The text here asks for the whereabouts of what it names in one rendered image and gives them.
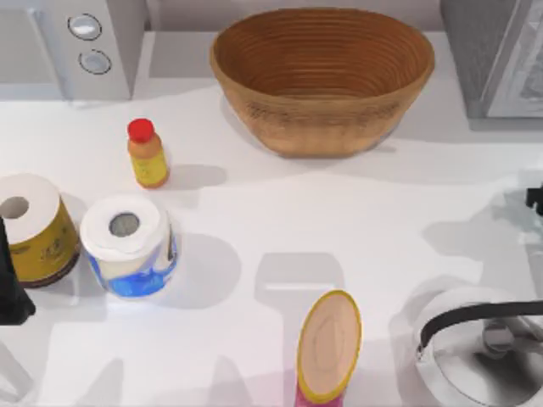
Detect white kettle with black handle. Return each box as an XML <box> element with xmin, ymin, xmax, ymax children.
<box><xmin>413</xmin><ymin>286</ymin><xmax>543</xmax><ymax>407</ymax></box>

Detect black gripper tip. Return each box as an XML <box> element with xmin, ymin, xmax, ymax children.
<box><xmin>0</xmin><ymin>215</ymin><xmax>36</xmax><ymax>326</ymax></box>
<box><xmin>526</xmin><ymin>182</ymin><xmax>543</xmax><ymax>213</ymax></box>

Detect yellow wrapped paper roll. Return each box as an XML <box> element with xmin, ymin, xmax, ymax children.
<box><xmin>0</xmin><ymin>172</ymin><xmax>81</xmax><ymax>289</ymax></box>

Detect blue wrapped paper roll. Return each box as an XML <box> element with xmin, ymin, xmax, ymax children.
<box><xmin>79</xmin><ymin>193</ymin><xmax>179</xmax><ymax>300</ymax></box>

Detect brown woven basket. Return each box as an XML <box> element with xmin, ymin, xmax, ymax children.
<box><xmin>209</xmin><ymin>7</ymin><xmax>436</xmax><ymax>159</ymax></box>

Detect yellow bottle with red cap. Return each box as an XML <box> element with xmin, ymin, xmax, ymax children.
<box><xmin>126</xmin><ymin>118</ymin><xmax>171</xmax><ymax>190</ymax></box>

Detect yellow and pink can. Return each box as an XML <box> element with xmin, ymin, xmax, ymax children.
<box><xmin>294</xmin><ymin>289</ymin><xmax>363</xmax><ymax>407</ymax></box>

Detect pale microwave oven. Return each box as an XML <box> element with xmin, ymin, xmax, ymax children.
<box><xmin>0</xmin><ymin>0</ymin><xmax>148</xmax><ymax>102</ymax></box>

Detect round microwave knob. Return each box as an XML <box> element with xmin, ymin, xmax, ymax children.
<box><xmin>78</xmin><ymin>48</ymin><xmax>113</xmax><ymax>75</ymax></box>
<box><xmin>67</xmin><ymin>13</ymin><xmax>104</xmax><ymax>42</ymax></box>

